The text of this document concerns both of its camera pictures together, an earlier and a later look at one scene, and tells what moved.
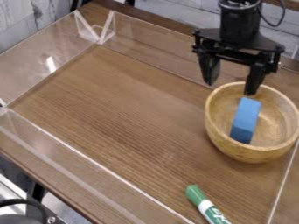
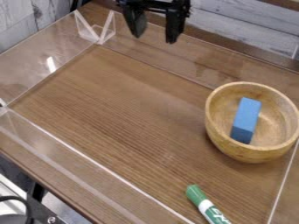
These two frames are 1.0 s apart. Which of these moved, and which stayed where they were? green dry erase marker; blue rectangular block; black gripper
Moved: black gripper
Stayed: green dry erase marker; blue rectangular block
